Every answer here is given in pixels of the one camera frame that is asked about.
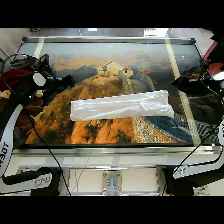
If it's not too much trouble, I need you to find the black cable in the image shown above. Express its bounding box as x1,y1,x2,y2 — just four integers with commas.
27,113,72,197
172,121,224,172

